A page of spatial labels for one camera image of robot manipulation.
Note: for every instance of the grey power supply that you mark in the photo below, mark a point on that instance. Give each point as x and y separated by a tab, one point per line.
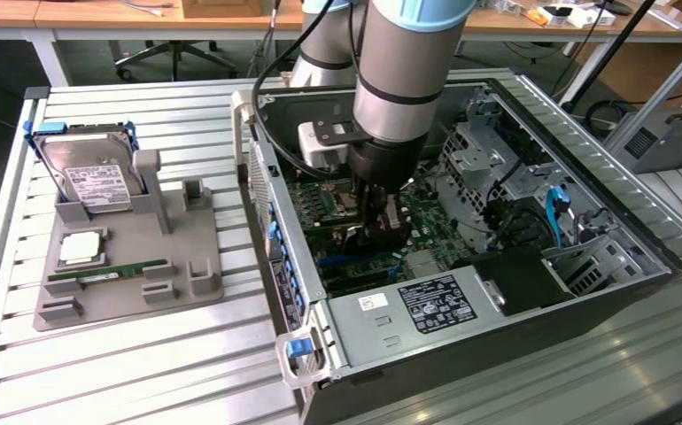
375	327

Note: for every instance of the black office chair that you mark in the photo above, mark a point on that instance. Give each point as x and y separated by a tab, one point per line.
175	53

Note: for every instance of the silver CPU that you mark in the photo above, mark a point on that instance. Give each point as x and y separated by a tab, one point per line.
80	245

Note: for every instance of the white box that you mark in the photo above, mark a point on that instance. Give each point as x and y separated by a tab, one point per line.
592	18

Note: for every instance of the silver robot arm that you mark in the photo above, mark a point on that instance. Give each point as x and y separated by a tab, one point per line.
406	66

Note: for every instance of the grey parts rack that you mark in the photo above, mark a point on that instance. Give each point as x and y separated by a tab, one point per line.
127	248

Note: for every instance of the black stand pole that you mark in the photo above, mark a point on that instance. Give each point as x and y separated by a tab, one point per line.
616	44

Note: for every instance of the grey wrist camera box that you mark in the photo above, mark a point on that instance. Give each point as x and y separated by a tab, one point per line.
323	150

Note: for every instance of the black plastic shroud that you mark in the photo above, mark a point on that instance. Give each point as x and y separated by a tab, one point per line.
524	283

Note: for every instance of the grey equipment box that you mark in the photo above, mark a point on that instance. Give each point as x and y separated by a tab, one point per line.
665	146

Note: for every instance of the long wooden desk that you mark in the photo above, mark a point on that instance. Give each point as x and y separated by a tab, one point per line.
524	24

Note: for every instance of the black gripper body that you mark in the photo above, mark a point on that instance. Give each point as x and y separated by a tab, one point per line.
387	164

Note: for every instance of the aluminium frame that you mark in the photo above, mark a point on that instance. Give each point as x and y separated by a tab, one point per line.
672	84

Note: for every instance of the green motherboard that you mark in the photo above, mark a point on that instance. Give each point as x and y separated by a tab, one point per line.
435	230

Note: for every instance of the CPU socket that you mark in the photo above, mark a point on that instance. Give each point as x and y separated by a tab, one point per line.
343	201

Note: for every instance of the silver hard disk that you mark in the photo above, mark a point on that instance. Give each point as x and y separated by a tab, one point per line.
92	177

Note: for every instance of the metal disk bay cage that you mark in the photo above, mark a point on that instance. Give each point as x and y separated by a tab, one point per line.
470	159

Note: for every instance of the hard disk drive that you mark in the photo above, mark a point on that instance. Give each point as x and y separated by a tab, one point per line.
51	128

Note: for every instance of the perforated metal bracket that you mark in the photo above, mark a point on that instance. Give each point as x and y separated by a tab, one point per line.
589	270

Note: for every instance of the silver chipset heatsink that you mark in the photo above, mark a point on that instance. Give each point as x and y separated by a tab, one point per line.
423	261

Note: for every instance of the blue expansion slot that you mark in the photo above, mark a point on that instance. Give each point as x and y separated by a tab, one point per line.
330	261

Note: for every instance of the black open PC case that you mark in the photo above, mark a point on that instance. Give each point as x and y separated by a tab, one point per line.
435	389

